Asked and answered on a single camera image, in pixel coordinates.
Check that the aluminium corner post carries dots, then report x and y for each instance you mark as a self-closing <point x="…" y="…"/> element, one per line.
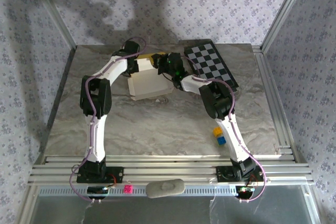
<point x="283" y="11"/>
<point x="57" y="16"/>

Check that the black white chessboard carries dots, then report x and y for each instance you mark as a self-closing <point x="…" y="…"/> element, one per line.
<point x="210" y="58"/>

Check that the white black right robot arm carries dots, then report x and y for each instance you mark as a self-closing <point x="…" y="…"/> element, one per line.
<point x="233" y="134"/>

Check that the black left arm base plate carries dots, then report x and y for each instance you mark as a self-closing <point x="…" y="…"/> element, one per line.
<point x="115" y="174"/>

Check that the pink toy brick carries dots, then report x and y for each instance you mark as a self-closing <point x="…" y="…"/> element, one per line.
<point x="128" y="189"/>

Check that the yellow white paper box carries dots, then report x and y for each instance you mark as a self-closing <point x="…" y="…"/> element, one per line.
<point x="147" y="82"/>

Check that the yellow toy brick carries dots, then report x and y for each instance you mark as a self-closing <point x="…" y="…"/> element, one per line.
<point x="218" y="131"/>

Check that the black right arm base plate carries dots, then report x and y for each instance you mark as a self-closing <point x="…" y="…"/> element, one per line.
<point x="223" y="174"/>

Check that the blue toy brick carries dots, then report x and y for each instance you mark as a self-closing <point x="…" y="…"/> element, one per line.
<point x="221" y="140"/>

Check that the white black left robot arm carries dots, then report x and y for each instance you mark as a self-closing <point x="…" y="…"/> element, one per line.
<point x="95" y="134"/>

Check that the aluminium side rail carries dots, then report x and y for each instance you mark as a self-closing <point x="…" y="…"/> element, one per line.
<point x="274" y="103"/>
<point x="46" y="140"/>

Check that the aluminium profile mounting rails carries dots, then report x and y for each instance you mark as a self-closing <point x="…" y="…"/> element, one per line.
<point x="170" y="167"/>

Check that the grey oval stone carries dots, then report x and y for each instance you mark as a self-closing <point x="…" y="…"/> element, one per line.
<point x="165" y="187"/>

